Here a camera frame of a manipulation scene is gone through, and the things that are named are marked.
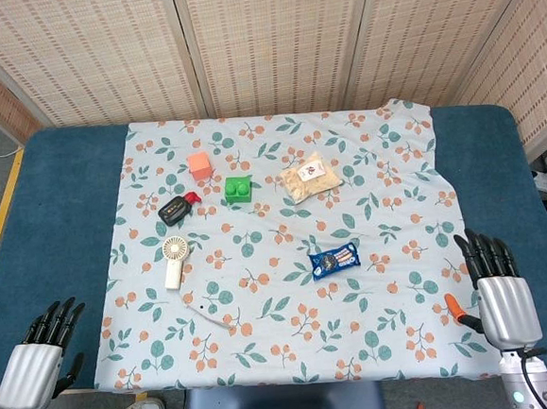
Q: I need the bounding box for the clear bag of snacks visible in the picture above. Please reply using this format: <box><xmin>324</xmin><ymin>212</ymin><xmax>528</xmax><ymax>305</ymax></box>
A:
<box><xmin>276</xmin><ymin>148</ymin><xmax>346</xmax><ymax>207</ymax></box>

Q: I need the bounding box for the orange cube block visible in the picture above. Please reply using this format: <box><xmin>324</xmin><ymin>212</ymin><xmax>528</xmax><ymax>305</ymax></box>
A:
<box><xmin>185</xmin><ymin>150</ymin><xmax>214</xmax><ymax>183</ymax></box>

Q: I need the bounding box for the green toy brick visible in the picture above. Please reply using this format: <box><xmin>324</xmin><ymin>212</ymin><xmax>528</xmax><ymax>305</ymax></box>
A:
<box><xmin>222</xmin><ymin>174</ymin><xmax>255</xmax><ymax>206</ymax></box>

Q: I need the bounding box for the woven folding screen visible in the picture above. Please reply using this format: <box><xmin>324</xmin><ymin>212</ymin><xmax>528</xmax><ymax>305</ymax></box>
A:
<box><xmin>0</xmin><ymin>0</ymin><xmax>547</xmax><ymax>204</ymax></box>

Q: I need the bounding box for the blue oreo cookie pack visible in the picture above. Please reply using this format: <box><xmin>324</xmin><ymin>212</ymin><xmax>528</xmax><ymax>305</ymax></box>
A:
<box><xmin>307</xmin><ymin>242</ymin><xmax>363</xmax><ymax>284</ymax></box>

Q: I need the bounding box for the black case with red tab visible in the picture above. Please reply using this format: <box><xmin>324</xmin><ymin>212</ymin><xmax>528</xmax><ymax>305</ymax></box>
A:
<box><xmin>155</xmin><ymin>190</ymin><xmax>204</xmax><ymax>226</ymax></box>

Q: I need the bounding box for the cream handheld fan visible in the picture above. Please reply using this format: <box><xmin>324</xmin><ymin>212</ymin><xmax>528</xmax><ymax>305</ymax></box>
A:
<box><xmin>161</xmin><ymin>234</ymin><xmax>194</xmax><ymax>291</ymax></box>

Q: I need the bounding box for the blue table cover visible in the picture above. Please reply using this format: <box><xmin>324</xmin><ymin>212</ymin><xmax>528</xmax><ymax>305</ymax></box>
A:
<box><xmin>0</xmin><ymin>89</ymin><xmax>547</xmax><ymax>409</ymax></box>

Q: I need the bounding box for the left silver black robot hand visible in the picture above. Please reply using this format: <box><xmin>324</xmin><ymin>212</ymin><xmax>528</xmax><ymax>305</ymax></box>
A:
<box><xmin>0</xmin><ymin>296</ymin><xmax>94</xmax><ymax>409</ymax></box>

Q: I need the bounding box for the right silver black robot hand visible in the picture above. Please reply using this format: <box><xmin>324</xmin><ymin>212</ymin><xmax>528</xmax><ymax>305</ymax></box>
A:
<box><xmin>439</xmin><ymin>223</ymin><xmax>547</xmax><ymax>365</ymax></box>

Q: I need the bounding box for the thin grey cable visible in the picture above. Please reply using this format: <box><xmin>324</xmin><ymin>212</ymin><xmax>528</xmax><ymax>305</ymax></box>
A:
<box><xmin>174</xmin><ymin>243</ymin><xmax>235</xmax><ymax>337</ymax></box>

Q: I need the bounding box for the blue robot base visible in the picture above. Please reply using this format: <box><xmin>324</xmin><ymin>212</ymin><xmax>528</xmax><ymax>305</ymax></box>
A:
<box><xmin>181</xmin><ymin>374</ymin><xmax>388</xmax><ymax>409</ymax></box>

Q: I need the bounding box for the floral patterned tablecloth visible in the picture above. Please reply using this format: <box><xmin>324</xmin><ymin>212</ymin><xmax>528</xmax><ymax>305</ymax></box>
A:
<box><xmin>73</xmin><ymin>92</ymin><xmax>506</xmax><ymax>409</ymax></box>

